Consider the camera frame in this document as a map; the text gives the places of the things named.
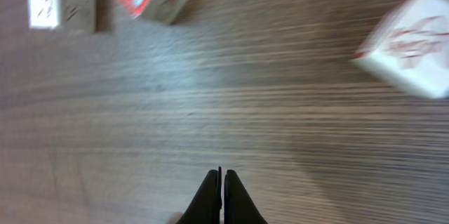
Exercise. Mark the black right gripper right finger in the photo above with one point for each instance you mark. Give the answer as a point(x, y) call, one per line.
point(238, 205)

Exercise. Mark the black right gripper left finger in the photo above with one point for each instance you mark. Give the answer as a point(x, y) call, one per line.
point(206, 205)

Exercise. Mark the white block green side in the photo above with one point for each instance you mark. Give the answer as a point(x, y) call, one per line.
point(408, 49)

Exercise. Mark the block red digit six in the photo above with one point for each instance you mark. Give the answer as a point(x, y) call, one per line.
point(73, 15)

